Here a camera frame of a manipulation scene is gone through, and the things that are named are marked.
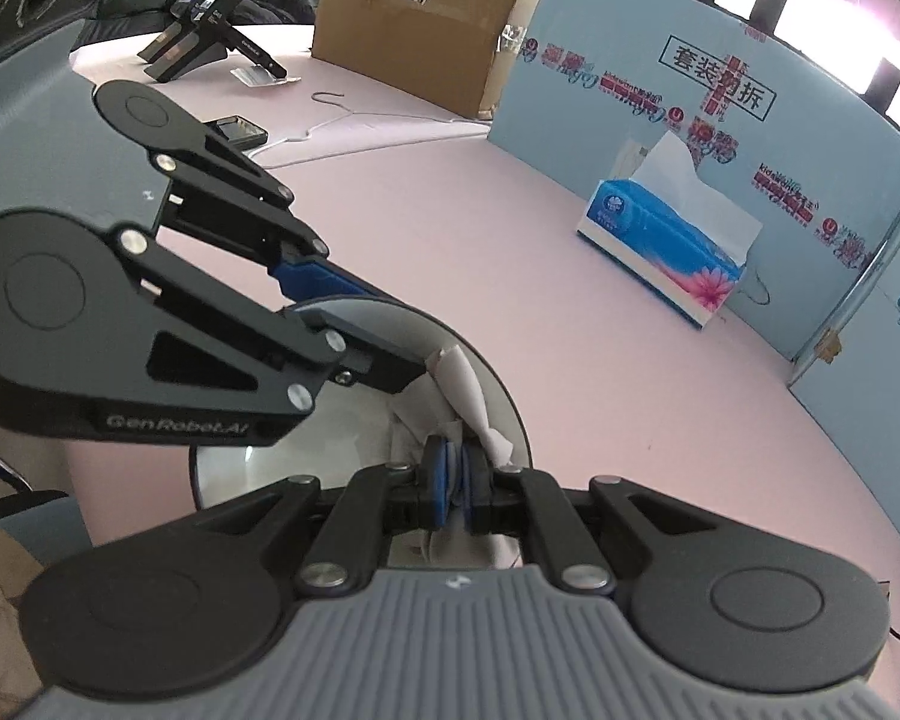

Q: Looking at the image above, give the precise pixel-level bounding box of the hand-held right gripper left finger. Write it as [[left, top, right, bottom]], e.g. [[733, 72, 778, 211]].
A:
[[187, 436, 460, 593]]

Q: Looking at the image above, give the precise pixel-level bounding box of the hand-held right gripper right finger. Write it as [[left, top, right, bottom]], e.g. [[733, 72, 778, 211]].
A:
[[459, 442, 712, 595]]

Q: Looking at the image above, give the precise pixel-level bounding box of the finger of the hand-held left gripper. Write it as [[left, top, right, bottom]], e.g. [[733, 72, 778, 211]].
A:
[[146, 121, 395, 308], [90, 227, 430, 446]]

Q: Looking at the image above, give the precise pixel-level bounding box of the white tissue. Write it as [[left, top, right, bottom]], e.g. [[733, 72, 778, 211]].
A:
[[386, 345, 527, 571]]

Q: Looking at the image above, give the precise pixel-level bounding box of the dark bowl white inside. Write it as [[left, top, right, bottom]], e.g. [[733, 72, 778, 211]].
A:
[[187, 298, 535, 572]]

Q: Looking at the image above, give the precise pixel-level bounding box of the white card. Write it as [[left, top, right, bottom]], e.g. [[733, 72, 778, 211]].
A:
[[231, 66, 301, 88]]

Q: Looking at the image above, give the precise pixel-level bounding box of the grey-blue chair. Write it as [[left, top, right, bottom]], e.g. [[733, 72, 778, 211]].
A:
[[0, 431, 95, 567]]

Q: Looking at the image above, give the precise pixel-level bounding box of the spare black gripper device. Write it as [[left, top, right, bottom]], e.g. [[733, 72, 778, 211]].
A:
[[136, 0, 301, 85]]

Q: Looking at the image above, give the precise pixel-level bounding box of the brown cardboard box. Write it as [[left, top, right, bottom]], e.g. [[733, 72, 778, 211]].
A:
[[311, 0, 554, 122]]

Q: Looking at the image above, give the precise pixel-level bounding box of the blue floral tissue box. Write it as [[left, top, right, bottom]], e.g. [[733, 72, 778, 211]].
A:
[[576, 129, 766, 329]]

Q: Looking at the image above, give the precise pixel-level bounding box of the blue foam board red print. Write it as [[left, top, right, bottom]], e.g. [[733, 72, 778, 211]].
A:
[[487, 0, 900, 361]]

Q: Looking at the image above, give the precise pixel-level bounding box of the blue foam board white print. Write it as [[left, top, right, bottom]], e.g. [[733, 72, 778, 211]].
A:
[[787, 161, 900, 485]]

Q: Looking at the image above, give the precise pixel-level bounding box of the black board clip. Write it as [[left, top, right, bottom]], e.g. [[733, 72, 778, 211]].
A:
[[866, 58, 900, 113], [750, 0, 788, 35]]

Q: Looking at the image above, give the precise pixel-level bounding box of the white wire hanger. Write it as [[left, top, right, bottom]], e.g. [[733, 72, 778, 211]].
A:
[[255, 90, 492, 170]]

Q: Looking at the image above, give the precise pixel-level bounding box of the thin dark wire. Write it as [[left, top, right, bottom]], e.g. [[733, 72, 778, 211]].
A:
[[739, 270, 777, 310]]

